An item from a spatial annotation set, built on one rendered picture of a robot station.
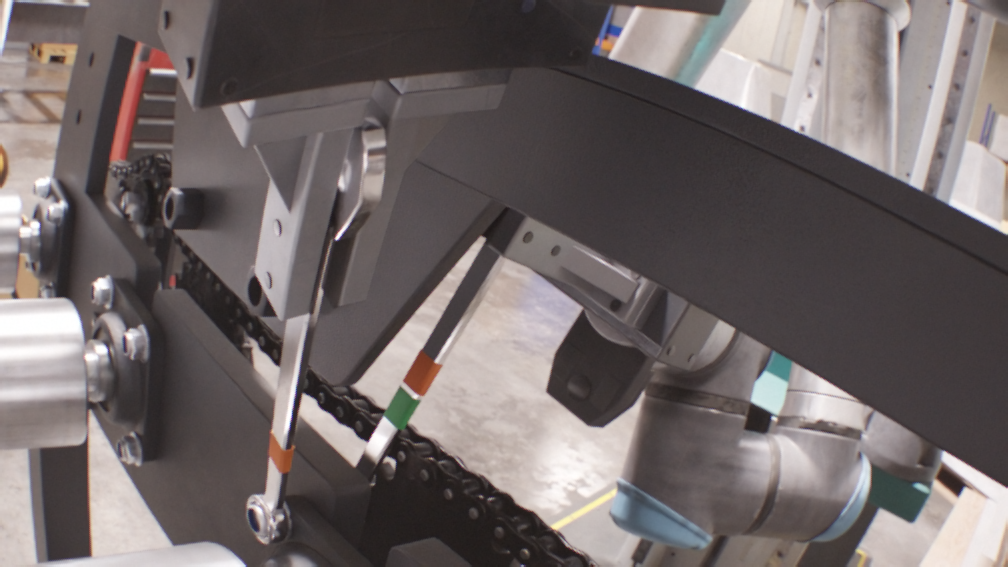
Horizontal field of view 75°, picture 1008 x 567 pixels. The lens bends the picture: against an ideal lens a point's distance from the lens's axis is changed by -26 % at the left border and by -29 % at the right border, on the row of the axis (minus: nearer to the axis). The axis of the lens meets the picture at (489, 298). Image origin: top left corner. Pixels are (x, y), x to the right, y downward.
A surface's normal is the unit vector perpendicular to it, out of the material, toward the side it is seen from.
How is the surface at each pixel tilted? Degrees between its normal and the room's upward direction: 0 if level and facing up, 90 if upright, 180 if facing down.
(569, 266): 88
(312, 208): 110
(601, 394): 75
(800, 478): 48
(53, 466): 90
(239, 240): 90
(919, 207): 90
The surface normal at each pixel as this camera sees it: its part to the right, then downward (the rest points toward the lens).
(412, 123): 0.54, 0.69
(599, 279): 0.26, 0.33
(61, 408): 0.68, 0.36
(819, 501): 0.11, 0.09
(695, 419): -0.19, -0.12
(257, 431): -0.69, 0.03
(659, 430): -0.68, -0.22
